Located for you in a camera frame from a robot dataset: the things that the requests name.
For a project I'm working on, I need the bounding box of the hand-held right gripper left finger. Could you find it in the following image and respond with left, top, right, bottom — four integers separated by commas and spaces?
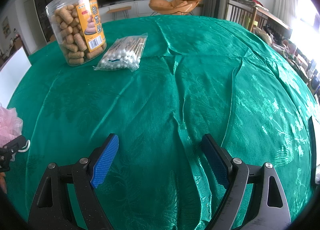
27, 133, 120, 230

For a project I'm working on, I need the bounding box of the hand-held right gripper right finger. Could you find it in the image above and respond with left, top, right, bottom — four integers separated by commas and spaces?
201, 133, 292, 230

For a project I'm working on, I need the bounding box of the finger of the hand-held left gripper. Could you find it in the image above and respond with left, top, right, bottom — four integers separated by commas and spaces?
0, 136, 27, 157

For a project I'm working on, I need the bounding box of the pink bath pouf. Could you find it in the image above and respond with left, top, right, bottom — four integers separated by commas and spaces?
0, 103, 31, 153

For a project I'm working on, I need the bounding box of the white box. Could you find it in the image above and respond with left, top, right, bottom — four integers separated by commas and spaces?
0, 46, 32, 108

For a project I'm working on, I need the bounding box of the cotton swab bag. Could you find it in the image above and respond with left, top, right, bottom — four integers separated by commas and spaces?
93, 33, 149, 72

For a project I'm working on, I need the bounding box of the green satin tablecloth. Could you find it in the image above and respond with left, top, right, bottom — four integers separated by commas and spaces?
0, 15, 318, 230

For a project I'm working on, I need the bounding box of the cluttered side shelf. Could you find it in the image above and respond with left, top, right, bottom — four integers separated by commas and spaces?
254, 25, 320, 95

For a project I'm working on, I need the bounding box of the clear plastic snack jar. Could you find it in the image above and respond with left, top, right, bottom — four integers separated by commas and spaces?
45, 0, 108, 67

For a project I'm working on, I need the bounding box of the dark tall cabinet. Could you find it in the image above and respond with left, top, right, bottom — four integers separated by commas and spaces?
32, 0, 59, 43

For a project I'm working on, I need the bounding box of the white television cabinet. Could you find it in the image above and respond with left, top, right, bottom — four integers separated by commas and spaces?
99, 0, 158, 20

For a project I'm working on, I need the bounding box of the orange lounge chair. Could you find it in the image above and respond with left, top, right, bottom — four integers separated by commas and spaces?
149, 0, 206, 17

